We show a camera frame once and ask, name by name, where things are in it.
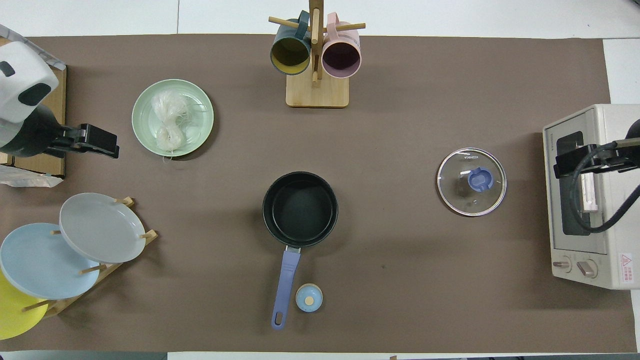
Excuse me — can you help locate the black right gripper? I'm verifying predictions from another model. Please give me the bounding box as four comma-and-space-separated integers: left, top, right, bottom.
553, 119, 640, 179

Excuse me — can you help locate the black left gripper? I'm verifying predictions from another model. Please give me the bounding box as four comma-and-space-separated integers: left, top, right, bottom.
0, 105, 120, 159

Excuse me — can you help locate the white vermicelli bundle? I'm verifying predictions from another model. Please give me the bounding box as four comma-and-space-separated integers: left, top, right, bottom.
151, 90, 193, 159

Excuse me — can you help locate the glass lid blue knob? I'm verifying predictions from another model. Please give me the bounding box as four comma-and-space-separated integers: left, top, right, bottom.
436, 147, 507, 217

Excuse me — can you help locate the grey plate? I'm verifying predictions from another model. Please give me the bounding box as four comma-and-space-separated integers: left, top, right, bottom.
59, 192, 147, 264

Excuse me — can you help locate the light green plate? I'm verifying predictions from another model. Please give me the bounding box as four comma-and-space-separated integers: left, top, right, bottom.
131, 79, 215, 158

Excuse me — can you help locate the light blue plate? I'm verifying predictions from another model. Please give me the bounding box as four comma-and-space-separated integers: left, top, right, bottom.
0, 222, 101, 301

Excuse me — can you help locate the wooden plate rack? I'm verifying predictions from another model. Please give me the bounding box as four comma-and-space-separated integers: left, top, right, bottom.
21, 196, 159, 318

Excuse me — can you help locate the yellow plate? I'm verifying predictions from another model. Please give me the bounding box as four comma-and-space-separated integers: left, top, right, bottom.
0, 270, 49, 341

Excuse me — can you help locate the cream toaster oven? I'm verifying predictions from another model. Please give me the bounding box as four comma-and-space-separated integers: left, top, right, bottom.
542, 103, 640, 291

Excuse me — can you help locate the dark wooden board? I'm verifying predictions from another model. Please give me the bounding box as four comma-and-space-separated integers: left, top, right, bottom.
0, 65, 67, 177

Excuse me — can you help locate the crinkled white paper piece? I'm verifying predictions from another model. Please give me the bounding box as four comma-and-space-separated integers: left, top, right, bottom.
0, 165, 65, 189

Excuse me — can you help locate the brown table mat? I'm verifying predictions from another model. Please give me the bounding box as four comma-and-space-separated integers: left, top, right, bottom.
0, 34, 638, 353

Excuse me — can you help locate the dark blue saucepan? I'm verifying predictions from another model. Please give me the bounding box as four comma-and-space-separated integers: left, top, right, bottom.
262, 171, 339, 331

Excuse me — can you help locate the dark teal mug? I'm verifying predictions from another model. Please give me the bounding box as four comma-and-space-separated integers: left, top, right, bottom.
270, 10, 312, 76

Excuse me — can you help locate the wooden mug tree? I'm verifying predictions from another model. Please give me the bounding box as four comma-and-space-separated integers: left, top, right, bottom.
268, 0, 366, 109

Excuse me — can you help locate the pink mug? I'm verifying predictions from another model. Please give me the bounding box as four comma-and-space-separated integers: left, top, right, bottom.
321, 12, 362, 79

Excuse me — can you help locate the small blue call bell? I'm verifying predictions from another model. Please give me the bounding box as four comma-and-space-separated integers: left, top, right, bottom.
295, 283, 324, 313

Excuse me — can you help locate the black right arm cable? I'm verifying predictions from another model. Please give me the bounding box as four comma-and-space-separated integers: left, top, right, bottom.
574, 139, 640, 234

